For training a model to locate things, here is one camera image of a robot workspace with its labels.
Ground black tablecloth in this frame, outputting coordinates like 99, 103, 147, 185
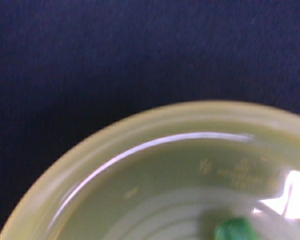
0, 0, 300, 232

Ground green toy cucumber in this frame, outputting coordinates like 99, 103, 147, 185
214, 217, 260, 240

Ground yellow plastic plate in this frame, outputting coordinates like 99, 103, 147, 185
0, 101, 300, 240

